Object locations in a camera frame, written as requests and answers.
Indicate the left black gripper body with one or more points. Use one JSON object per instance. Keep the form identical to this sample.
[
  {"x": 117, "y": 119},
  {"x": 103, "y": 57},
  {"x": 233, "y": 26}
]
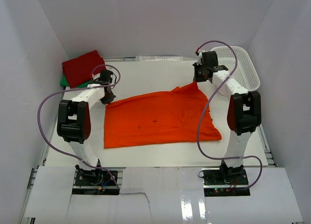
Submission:
[{"x": 108, "y": 98}]

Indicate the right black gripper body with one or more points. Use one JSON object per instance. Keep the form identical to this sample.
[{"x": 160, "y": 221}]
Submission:
[{"x": 199, "y": 73}]

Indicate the orange t shirt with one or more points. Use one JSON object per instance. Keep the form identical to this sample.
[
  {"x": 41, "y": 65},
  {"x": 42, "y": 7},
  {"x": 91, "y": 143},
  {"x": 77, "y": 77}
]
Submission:
[{"x": 160, "y": 117}]

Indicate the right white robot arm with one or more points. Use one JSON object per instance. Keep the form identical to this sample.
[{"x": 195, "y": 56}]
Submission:
[{"x": 244, "y": 111}]

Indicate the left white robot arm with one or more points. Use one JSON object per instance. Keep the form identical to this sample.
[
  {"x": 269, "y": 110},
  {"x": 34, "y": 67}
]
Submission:
[{"x": 74, "y": 124}]

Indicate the red folded t shirt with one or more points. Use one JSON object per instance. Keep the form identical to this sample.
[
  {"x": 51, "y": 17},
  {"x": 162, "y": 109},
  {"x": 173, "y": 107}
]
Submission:
[{"x": 83, "y": 65}]

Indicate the paper strip at back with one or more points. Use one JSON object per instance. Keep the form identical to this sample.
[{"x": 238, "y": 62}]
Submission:
[{"x": 159, "y": 58}]

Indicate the green folded t shirt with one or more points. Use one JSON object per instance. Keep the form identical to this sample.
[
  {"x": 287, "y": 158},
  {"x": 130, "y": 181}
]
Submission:
[{"x": 74, "y": 82}]

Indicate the white perforated plastic basket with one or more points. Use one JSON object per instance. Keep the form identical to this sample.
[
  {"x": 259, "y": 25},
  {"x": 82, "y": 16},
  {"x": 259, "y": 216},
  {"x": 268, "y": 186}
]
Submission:
[{"x": 245, "y": 73}]

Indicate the white paper sheet front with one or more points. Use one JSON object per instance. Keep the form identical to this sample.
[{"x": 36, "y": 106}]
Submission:
[{"x": 161, "y": 196}]

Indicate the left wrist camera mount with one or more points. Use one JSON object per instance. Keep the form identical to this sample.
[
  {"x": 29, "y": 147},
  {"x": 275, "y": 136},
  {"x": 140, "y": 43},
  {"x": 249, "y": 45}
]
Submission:
[{"x": 94, "y": 77}]

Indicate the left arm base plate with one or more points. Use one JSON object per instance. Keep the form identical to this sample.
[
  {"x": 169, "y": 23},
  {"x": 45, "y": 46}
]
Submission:
[{"x": 95, "y": 182}]

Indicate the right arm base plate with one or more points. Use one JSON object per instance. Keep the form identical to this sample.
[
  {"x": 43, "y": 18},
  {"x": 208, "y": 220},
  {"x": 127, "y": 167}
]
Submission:
[{"x": 222, "y": 183}]

